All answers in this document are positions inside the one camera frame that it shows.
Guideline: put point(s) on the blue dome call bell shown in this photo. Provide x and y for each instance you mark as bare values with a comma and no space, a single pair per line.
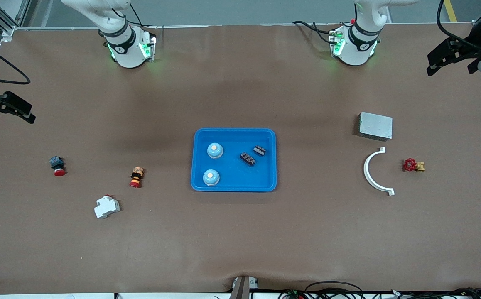
215,151
211,178

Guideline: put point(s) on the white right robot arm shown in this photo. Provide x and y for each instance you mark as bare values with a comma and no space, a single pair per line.
124,54

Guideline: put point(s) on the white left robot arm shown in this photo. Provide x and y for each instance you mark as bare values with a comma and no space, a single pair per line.
359,50

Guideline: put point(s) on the silver metal power supply box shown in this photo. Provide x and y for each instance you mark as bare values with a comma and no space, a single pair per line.
375,126

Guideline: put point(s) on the brass valve with red handwheel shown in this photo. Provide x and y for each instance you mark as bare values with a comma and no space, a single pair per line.
409,165

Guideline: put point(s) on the white circuit breaker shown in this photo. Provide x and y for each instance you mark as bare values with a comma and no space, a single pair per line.
106,207

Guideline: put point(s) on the red yellow emergency stop button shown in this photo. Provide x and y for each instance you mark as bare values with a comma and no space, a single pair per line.
136,176

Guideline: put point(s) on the blue plastic tray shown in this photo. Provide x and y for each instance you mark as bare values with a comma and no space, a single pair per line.
236,182

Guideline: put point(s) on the brown table cover sheet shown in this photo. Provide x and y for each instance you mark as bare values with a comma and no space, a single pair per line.
240,236

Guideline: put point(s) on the grey metal table clamp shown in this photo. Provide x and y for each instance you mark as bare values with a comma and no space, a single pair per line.
240,290

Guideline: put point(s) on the red mushroom push button switch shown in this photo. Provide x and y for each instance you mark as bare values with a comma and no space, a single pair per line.
57,162

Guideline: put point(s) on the aluminium frame profile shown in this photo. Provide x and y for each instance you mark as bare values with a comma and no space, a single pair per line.
10,20

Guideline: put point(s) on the white curved plastic bracket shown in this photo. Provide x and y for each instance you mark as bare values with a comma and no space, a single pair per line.
366,170

